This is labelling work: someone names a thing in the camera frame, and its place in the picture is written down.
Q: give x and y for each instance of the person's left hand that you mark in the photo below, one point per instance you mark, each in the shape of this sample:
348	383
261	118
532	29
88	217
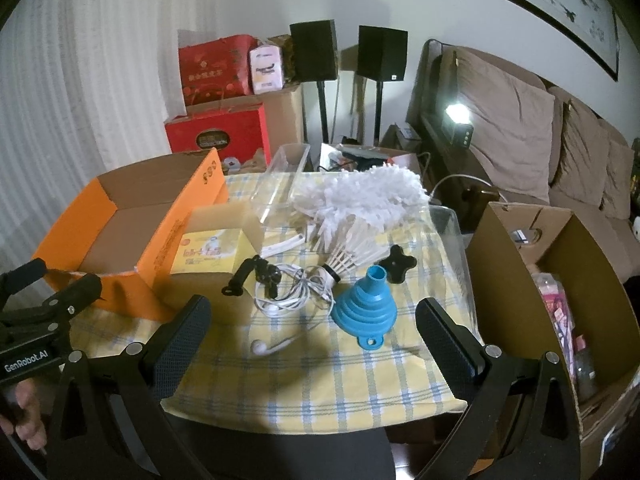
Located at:
29	412

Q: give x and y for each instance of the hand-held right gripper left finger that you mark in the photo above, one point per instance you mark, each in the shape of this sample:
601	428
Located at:
186	340

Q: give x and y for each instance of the white fluffy duster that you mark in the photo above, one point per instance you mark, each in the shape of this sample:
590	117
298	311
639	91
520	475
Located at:
360	195

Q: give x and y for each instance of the white earphones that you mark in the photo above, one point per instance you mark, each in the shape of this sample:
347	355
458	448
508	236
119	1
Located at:
270	348

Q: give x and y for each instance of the black clip mount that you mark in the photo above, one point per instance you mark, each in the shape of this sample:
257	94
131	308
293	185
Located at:
240	276

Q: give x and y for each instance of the red box with oval label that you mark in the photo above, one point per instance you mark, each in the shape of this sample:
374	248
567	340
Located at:
215	132

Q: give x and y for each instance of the red patterned gift box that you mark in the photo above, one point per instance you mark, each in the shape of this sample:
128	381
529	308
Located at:
215	67

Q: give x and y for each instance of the brown sofa cushion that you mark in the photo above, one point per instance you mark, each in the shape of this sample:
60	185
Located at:
617	175
580	155
505	125

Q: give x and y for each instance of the black device with bright light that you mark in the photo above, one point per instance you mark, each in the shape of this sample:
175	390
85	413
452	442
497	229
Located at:
457	127

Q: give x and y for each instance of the white curtain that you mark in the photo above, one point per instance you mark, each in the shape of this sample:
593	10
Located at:
75	85

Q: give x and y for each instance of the yellow checkered tablecloth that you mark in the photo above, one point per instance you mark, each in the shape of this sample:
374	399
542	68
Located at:
310	385

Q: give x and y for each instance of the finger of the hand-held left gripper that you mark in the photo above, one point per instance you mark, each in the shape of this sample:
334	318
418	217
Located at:
22	274
75	294

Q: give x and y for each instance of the blue collapsible funnel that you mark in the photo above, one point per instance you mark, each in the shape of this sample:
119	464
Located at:
362	310

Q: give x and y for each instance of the black cross-shaped knob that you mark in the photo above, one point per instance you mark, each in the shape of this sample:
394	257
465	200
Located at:
397	263

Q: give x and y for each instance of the clear plastic bottle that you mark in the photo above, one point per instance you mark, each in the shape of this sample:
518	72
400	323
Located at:
586	371

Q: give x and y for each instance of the pink packaged item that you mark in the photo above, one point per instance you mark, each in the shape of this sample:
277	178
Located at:
555	302

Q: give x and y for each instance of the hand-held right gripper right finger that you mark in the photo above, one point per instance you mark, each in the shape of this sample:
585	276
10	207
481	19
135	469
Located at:
442	340

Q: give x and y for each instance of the large brown cardboard box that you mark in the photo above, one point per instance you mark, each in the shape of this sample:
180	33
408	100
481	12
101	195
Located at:
510	280

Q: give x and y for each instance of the black speaker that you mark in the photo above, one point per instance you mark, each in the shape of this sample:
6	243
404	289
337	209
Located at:
314	50
382	54

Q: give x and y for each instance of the clear plastic cup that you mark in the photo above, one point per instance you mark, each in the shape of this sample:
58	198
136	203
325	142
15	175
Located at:
280	180

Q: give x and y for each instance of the black speaker stand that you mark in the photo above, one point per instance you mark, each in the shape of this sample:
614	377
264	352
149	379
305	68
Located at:
378	112
323	110

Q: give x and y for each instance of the small yellow carton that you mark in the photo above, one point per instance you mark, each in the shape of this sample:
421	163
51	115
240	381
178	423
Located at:
210	256

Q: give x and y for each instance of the orange cardboard box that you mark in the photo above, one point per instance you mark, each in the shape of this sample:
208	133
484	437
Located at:
170	240

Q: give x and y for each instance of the white feather shuttlecock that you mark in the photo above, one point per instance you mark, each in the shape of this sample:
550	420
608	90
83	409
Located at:
356	245

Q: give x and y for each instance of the white and pink pack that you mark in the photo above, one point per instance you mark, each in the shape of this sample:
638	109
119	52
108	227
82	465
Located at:
267	70

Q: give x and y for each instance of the brown sofa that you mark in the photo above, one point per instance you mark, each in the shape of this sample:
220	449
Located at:
575	240

